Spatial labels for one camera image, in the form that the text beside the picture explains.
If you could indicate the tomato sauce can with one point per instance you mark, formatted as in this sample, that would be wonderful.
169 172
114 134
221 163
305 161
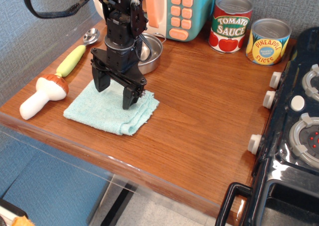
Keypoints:
229 24

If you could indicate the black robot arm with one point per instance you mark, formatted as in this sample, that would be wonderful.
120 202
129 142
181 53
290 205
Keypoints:
125 21

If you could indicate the plush toy mushroom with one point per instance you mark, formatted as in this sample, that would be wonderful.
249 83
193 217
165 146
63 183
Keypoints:
49 87

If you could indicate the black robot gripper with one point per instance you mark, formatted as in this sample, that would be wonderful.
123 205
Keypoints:
119 63

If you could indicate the black toy stove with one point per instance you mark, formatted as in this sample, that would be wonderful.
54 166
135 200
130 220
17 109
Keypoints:
285 187

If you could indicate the pineapple slices can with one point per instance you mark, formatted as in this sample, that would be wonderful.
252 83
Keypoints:
267 41

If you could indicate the light blue cloth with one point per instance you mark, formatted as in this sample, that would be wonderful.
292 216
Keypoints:
103 110

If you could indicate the teal toy microwave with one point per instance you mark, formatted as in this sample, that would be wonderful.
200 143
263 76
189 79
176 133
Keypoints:
180 20

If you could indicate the small steel pot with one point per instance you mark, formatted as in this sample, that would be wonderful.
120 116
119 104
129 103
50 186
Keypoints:
151 52

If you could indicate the green handled metal spoon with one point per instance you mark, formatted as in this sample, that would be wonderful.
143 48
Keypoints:
72 59

